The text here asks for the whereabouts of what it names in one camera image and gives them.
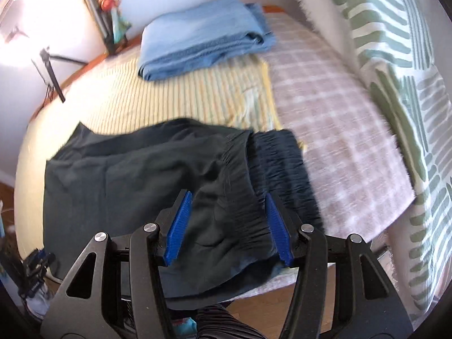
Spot dark green shorts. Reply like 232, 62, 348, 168
42, 118, 323, 311

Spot black tripod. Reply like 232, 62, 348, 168
31, 47, 89, 104

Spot colourful clothes rack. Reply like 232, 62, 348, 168
76, 0, 132, 56

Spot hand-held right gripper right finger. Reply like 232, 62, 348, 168
264, 194, 414, 339

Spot pink plaid blanket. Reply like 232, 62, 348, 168
261, 11, 416, 244

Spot person's dark ribbed leg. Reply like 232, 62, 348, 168
195, 303, 269, 339

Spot white shoe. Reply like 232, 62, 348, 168
25, 288, 53, 320

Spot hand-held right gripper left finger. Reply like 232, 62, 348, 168
40, 189, 193, 339

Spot folded blue blanket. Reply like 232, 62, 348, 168
137, 0, 277, 82

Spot pink plaid cloth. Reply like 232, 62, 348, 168
219, 5, 417, 302

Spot yellow striped bed sheet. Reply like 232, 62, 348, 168
14, 58, 306, 265

